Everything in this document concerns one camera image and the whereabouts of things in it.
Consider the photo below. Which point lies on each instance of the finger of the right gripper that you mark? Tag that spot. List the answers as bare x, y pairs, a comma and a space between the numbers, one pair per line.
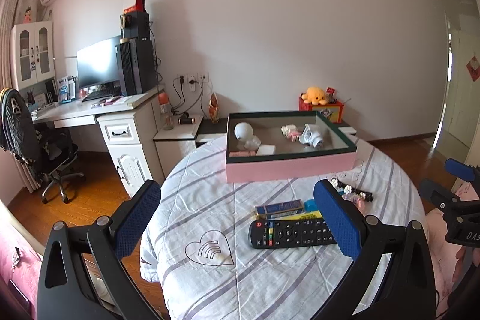
436, 194
460, 170

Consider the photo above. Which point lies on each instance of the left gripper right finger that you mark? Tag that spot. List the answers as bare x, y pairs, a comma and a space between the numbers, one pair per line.
391, 275

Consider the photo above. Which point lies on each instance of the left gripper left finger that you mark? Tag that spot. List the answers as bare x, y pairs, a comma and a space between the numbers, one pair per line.
65, 289

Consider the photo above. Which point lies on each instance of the pink brick block model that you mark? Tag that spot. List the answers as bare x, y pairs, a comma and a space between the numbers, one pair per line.
357, 200

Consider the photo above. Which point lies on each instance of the yellow tube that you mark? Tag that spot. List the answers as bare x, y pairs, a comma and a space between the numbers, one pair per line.
302, 216

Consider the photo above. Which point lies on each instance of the blue tube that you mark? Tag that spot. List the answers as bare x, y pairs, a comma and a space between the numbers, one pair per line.
310, 206

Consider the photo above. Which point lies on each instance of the black tv remote control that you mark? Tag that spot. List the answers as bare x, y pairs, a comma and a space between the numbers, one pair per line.
270, 234

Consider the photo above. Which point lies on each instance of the blue card box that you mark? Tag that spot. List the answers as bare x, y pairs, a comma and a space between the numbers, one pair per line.
279, 210

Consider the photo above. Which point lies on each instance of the pink white block toy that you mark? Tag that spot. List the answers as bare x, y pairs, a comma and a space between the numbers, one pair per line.
291, 132

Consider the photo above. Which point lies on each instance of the pink rose-gold small box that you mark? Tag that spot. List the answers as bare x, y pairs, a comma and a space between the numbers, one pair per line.
243, 153

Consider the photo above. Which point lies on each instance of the white round robot figure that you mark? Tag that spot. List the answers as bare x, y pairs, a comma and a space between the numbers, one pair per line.
246, 138

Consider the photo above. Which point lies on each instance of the white door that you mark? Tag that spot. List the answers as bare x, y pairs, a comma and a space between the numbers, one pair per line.
460, 112

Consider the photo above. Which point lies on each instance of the red door decoration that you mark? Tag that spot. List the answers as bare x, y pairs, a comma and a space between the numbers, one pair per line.
473, 67

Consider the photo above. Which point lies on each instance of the white striped tablecloth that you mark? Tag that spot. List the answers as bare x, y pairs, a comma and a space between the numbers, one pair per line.
215, 258

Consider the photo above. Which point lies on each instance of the black office chair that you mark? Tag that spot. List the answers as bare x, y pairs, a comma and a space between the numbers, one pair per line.
47, 153

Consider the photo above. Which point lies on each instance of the red toy box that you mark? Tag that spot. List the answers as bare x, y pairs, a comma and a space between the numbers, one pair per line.
333, 112

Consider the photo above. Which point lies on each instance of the white bedside cabinet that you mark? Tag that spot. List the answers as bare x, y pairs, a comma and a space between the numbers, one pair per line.
173, 145

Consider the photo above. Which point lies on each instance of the white desk with drawers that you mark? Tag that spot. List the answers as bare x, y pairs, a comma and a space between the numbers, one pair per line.
128, 127

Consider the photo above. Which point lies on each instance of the yellow octopus plush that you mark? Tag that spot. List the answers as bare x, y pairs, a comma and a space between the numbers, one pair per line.
315, 96

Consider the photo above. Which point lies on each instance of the orange-lid glass bottle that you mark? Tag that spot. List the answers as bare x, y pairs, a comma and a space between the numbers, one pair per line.
166, 111

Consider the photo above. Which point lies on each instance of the black keyboard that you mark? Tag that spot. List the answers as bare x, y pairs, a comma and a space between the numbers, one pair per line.
100, 94

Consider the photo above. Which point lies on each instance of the black cylinder speaker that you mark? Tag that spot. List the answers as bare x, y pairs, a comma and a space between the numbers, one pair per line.
186, 120

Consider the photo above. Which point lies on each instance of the pink green storage box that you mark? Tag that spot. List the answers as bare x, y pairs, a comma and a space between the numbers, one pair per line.
291, 159

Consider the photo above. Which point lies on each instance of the black low tv bench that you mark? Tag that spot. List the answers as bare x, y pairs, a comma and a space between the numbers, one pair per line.
209, 131

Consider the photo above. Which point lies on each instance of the black computer tower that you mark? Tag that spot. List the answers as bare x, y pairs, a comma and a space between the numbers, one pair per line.
136, 66

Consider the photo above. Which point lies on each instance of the orange snack bag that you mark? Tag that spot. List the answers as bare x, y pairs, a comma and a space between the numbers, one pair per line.
213, 108

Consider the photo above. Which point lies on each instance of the black computer monitor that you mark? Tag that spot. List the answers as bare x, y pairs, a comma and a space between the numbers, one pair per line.
97, 64

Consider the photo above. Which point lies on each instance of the white glass-door cabinet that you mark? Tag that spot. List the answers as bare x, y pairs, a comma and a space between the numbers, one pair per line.
32, 56

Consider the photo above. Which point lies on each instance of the black speaker box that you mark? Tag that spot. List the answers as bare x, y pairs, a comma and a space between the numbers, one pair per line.
135, 24

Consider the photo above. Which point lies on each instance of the red paper bag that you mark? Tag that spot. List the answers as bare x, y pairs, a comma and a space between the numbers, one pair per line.
133, 5

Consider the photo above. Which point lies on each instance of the white wall socket strip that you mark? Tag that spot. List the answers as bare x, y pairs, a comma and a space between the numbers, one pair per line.
193, 82

